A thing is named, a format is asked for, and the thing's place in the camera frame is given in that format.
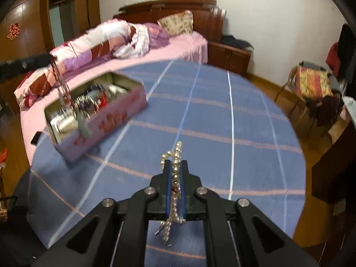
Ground shiny metal bead necklace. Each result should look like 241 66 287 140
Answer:
73 95 98 119

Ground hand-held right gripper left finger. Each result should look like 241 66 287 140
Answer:
33 160 171 267

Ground red hanging garment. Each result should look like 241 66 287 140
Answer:
326 42 341 77

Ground dark wooden desk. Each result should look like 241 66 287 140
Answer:
311 117 356 204

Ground red cord pendant necklace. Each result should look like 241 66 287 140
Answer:
51 57 93 139

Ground pink metal tin box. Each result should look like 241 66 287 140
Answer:
44 72 148 163

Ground wooden nightstand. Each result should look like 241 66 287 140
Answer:
208 40 252 76

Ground dark blue bead bracelet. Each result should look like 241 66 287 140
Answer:
85 86 107 109

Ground floral pillow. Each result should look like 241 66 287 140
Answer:
157 10 194 36

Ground pink patchwork quilt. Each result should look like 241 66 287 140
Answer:
14 19 137 111

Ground dark clothes pile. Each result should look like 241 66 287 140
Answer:
221 34 254 52

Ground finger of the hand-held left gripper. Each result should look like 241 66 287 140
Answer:
20 53 54 71

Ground dark brown garment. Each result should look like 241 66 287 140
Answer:
308 90 343 128

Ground printed paper lining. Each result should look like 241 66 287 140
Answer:
49 108 79 143

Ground white lilac cloth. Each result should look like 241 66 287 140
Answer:
115 24 151 59

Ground pearl necklace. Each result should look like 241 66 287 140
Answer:
156 141 186 247

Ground wooden chair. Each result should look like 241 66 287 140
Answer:
275 61 345 138

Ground black hanging coat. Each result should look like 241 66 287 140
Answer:
338 24 356 81

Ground brown wooden wardrobe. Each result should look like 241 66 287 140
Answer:
0 0 101 112

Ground red wardrobe decoration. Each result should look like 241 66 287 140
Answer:
7 23 19 40

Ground wooden bed with pink sheet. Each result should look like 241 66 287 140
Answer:
19 0 227 170

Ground white patterned desk cover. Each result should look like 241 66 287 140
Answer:
342 96 356 129

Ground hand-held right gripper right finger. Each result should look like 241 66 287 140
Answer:
181 160 319 267

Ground orange patterned cushion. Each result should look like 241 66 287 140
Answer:
295 66 333 98

